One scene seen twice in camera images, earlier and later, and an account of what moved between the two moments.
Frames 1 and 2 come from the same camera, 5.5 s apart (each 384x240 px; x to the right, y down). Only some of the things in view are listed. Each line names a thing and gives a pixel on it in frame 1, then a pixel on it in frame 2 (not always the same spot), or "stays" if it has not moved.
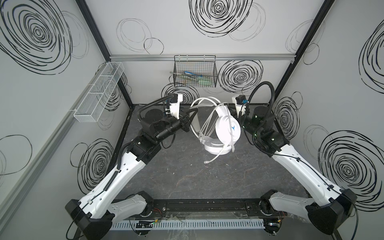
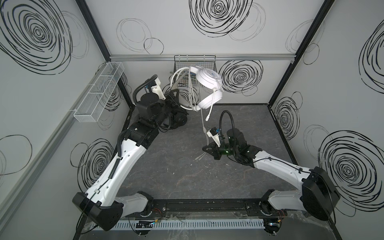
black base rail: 206,208 stays
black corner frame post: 101,44 stays
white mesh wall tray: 91,108 stays
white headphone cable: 211,121 → 194,80
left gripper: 184,122 → 174,103
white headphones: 212,124 → 197,88
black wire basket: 195,71 stays
